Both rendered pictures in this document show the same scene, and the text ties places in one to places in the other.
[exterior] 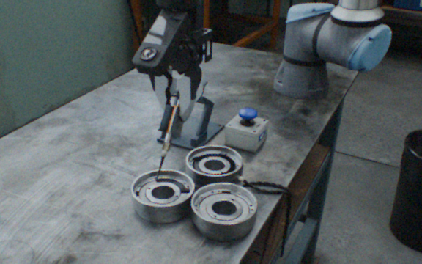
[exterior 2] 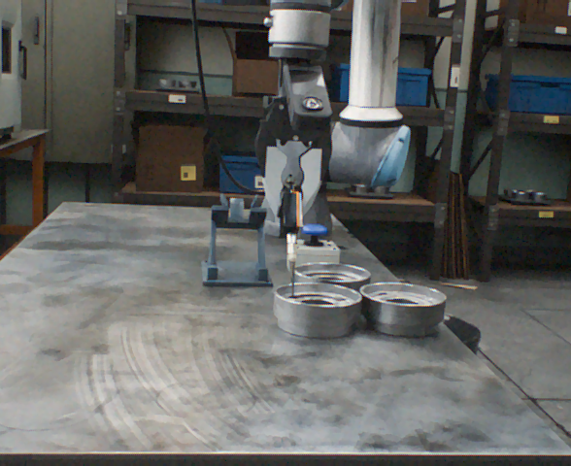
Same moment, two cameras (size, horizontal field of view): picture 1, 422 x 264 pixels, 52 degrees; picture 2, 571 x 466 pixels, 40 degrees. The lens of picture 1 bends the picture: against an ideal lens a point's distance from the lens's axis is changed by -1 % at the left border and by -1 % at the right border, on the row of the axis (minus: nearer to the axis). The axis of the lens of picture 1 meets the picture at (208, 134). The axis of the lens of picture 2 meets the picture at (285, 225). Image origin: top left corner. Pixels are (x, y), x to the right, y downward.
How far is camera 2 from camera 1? 0.66 m
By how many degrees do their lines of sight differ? 37
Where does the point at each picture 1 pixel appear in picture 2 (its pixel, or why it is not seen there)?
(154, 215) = (338, 322)
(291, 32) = (286, 149)
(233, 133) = (306, 256)
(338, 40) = (360, 147)
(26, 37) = not seen: outside the picture
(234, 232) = (439, 317)
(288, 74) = not seen: hidden behind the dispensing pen
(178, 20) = (317, 72)
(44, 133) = (14, 299)
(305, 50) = not seen: hidden behind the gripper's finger
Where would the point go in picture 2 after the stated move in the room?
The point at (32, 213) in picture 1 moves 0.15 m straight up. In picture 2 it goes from (160, 359) to (164, 215)
